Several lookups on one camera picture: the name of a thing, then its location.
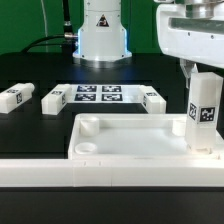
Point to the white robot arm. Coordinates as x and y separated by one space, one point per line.
102 39

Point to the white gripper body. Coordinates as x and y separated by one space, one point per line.
196 39

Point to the white L-shaped fence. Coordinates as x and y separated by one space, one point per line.
102 172

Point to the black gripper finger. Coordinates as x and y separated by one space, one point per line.
188 68

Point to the fiducial marker sheet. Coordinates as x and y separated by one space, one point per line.
108 93

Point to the white desk top tray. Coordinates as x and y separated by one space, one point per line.
135 136

